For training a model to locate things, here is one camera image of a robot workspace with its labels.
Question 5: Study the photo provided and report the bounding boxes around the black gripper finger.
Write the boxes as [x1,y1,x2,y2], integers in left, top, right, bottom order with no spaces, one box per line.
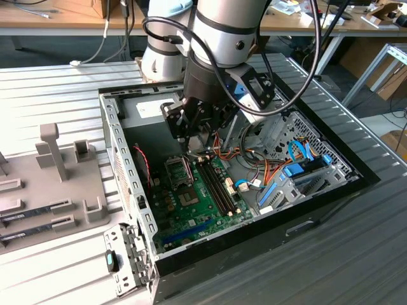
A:
[200,103,240,141]
[160,100,195,141]

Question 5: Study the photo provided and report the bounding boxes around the CPU socket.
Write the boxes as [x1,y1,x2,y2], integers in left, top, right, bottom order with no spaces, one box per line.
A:
[176,185,202,208]

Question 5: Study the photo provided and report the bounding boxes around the grey power supply unit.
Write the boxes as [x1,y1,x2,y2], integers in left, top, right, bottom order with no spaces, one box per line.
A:
[118,91,192,166]

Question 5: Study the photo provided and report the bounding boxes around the grey metal drive cage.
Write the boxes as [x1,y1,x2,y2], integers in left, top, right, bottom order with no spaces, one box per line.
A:
[222,81,292,153]

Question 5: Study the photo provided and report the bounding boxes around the black case fan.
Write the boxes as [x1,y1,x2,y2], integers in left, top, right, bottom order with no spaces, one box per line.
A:
[132,144,152,191]

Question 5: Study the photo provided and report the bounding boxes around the black RAM slot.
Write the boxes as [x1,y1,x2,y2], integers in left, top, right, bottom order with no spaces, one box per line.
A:
[195,160,230,217]
[203,158,239,215]

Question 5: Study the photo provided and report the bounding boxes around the blue plastic bay lever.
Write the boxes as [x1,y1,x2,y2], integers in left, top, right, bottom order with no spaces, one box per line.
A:
[258,181,278,208]

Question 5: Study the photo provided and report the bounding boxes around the black disk blue carrier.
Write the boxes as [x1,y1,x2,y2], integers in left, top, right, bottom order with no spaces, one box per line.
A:
[282,154,334,179]

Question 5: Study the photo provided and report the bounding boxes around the green motherboard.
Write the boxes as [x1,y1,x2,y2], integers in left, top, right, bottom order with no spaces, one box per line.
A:
[148,154,255,255]

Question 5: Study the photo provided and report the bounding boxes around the grey metal disk bay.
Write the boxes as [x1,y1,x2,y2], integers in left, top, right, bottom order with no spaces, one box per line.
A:
[256,152,362,217]

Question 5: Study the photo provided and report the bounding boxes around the blue expansion slot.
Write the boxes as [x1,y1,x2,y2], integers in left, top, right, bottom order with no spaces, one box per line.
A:
[162,218,214,245]

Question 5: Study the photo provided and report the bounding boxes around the black open PC case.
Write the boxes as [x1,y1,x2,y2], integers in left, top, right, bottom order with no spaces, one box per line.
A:
[97,72,382,302]

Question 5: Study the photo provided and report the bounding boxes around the grey parts rack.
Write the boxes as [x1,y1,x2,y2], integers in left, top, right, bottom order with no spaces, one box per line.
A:
[0,122,112,255]

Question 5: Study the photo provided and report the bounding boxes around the brown cardboard box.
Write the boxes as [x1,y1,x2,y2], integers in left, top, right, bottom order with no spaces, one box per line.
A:
[54,0,123,19]

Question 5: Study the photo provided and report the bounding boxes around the black stand pole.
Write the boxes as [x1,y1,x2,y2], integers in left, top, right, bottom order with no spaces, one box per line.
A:
[301,0,352,61]

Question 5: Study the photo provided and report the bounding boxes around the white small boxes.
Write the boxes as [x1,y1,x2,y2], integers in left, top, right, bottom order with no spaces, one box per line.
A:
[319,11,346,27]

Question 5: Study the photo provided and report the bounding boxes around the wooden desk white legs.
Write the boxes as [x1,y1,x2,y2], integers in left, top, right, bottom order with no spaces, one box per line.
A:
[270,0,407,76]

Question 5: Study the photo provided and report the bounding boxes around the black latch blue tab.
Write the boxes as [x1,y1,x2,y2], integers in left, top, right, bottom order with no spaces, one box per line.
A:
[104,249,121,274]

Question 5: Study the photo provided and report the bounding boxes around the dark RAM stick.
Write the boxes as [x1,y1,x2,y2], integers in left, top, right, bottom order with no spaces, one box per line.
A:
[0,222,55,241]
[0,205,53,222]

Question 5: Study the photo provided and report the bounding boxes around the flat brown cardboard sheets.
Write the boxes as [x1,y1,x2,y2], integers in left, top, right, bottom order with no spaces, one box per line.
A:
[365,57,407,102]

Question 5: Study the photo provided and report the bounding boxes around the brown cardboard carton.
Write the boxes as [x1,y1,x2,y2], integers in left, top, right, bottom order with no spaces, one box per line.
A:
[380,129,407,156]

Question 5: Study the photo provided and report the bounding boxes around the small open cardboard box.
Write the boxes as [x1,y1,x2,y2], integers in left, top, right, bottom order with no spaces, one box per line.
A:
[365,2,401,20]

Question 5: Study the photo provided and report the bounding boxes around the red black twisted wire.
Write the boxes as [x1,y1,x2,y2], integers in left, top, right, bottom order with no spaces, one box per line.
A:
[132,143,152,191]

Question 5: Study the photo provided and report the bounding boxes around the thick black camera cable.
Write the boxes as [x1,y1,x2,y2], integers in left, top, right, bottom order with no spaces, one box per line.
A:
[142,17,185,44]
[184,0,321,117]

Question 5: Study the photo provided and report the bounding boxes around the light blue thin wire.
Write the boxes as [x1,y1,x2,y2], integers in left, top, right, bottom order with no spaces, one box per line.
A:
[234,179,265,192]

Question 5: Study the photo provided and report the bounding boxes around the orange wire bundle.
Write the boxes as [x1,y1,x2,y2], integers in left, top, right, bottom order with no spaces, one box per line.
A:
[212,132,289,193]

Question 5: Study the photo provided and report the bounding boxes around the blue flat data wire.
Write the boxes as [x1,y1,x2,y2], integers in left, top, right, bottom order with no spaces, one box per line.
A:
[303,139,320,159]
[287,138,312,165]

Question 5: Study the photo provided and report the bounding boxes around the grey metal slot bracket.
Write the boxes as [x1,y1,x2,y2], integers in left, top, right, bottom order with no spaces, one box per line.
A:
[103,222,157,298]

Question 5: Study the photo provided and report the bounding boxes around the aluminium profile frame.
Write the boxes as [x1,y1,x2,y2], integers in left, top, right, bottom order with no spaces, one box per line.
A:
[341,43,407,109]

